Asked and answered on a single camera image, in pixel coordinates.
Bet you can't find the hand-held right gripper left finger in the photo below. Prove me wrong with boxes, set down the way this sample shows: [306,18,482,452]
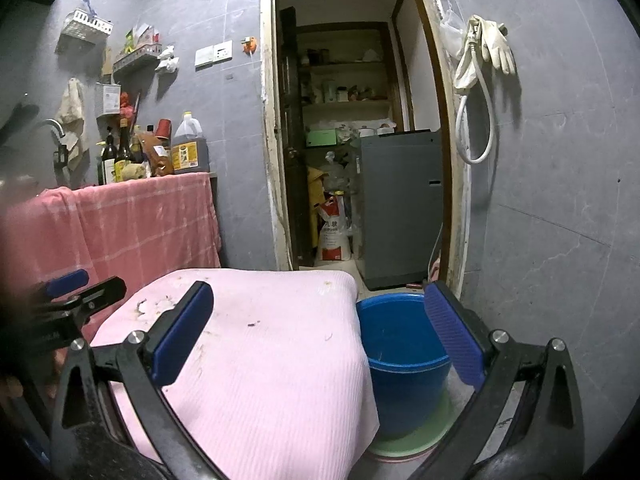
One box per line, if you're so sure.
[50,281,223,480]

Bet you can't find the beige hanging towel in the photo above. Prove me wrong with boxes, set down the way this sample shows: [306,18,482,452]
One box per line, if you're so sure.
[54,77,86,171]

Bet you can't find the blue plastic bucket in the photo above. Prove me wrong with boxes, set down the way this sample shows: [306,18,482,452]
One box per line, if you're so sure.
[356,293,453,441]

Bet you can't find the red mesh bag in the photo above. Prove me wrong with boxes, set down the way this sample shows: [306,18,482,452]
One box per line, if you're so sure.
[118,91,138,123]

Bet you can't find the green plastic basin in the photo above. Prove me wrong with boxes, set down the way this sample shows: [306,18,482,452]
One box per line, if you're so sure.
[370,390,461,461]

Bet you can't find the dark bottle white label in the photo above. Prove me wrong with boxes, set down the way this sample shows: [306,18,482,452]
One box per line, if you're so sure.
[102,129,118,185]

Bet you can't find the pink plaid cloth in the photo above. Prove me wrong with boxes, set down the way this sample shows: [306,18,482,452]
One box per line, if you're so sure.
[0,172,222,341]

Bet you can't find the yellow capped sauce bottle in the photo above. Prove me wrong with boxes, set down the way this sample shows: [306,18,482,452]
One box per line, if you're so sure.
[131,125,147,166]

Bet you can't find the white wall basket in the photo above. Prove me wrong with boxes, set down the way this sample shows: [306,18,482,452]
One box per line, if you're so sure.
[56,8,114,53]

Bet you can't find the dark bottle yellow label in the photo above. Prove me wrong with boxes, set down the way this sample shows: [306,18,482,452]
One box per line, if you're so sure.
[114,117,133,183]

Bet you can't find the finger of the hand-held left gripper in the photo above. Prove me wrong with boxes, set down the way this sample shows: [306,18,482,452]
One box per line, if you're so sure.
[72,276,127,323]
[46,269,89,298]

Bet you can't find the white wooden door frame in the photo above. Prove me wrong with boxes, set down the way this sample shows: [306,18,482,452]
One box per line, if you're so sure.
[259,0,473,286]

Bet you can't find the cream rubber glove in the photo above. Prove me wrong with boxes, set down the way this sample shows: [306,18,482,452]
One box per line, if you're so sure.
[480,19,516,75]
[453,17,483,93]

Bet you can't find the large cooking oil jug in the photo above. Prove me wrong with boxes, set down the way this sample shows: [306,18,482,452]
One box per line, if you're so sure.
[171,111,208,176]

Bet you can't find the chrome faucet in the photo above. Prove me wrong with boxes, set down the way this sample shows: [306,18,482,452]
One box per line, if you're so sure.
[37,119,68,186]

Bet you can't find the clear plastic bag pile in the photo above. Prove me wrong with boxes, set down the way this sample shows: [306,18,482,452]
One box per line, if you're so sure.
[322,150,358,196]

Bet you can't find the white crumpled rag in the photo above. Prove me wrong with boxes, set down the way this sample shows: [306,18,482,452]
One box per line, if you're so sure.
[155,45,180,72]

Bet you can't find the pink towel covered table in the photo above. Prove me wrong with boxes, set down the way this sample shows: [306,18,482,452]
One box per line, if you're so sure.
[90,268,381,480]

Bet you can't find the yellow bag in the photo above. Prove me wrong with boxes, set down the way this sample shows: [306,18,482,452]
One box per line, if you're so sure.
[306,166,326,251]

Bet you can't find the wooden shelf unit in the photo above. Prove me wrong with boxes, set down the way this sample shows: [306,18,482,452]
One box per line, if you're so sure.
[295,22,401,133]

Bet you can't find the row of small jars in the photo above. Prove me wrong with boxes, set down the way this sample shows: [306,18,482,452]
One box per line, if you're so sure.
[302,80,388,103]

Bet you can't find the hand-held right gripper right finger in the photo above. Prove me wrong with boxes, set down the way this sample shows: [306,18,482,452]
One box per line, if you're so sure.
[415,281,586,480]

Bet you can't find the clear hanging plastic bag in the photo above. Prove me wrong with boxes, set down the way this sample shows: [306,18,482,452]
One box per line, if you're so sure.
[440,7,471,58]

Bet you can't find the grey washing machine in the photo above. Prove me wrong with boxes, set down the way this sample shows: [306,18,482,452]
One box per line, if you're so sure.
[359,130,443,291]

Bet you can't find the red white seasoning packet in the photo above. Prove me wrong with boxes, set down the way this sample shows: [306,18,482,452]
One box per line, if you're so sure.
[135,24,162,48]

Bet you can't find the white sack red print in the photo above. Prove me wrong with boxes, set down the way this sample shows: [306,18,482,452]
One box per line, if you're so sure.
[315,191,353,262]

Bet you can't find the dark wooden door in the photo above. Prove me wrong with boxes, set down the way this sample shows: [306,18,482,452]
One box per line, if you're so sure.
[277,6,303,266]

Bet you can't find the metal wall rack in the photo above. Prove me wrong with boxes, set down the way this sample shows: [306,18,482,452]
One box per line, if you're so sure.
[113,44,163,73]

